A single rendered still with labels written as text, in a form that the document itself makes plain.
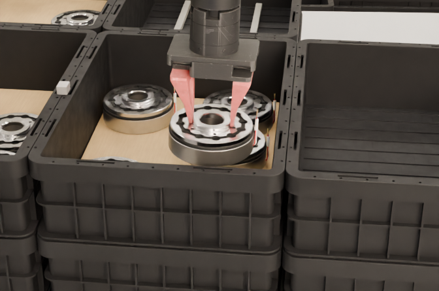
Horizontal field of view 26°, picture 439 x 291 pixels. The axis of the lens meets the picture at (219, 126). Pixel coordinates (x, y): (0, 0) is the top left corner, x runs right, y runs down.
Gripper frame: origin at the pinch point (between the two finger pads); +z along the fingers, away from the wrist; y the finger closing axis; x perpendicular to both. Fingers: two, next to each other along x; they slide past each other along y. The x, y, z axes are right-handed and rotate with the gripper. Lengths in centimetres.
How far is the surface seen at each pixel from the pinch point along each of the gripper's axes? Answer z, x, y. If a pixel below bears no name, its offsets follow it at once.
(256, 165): 10.5, -7.2, -5.4
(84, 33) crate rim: 2.7, -28.6, 22.7
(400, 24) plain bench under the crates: 24, -95, -31
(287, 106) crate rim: 1.7, -7.5, -8.8
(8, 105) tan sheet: 13.0, -22.8, 33.5
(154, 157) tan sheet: 12.3, -10.0, 8.8
